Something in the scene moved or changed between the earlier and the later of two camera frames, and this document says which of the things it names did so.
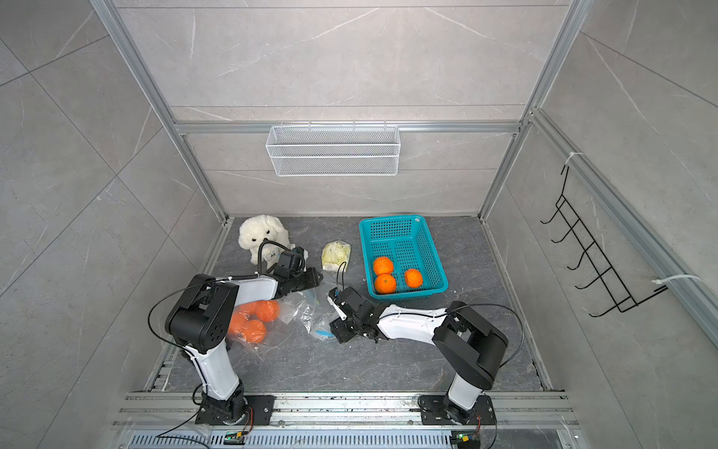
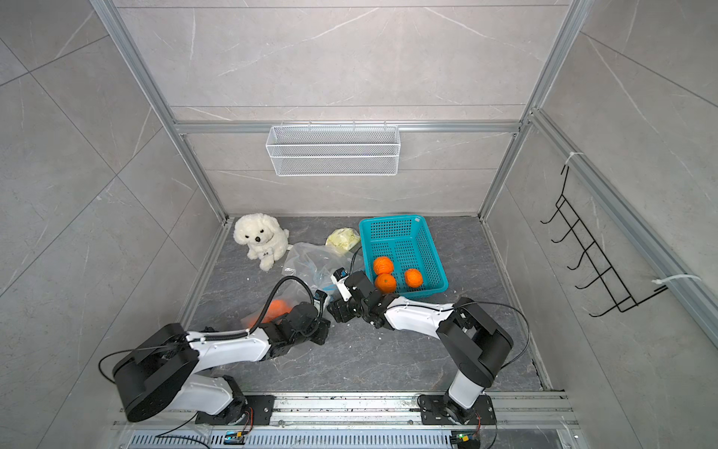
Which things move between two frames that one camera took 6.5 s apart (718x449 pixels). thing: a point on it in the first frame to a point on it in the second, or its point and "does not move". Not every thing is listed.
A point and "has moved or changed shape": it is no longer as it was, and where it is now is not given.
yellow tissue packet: (334, 253) to (343, 238)
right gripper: (339, 330) to (340, 311)
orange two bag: (382, 265) does not move
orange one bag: (385, 283) does not move
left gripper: (314, 277) to (323, 326)
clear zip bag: (309, 311) has moved or changed shape
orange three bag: (413, 278) does not move
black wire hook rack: (594, 257) does not move
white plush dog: (257, 227) does not move
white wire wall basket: (330, 151) does not move
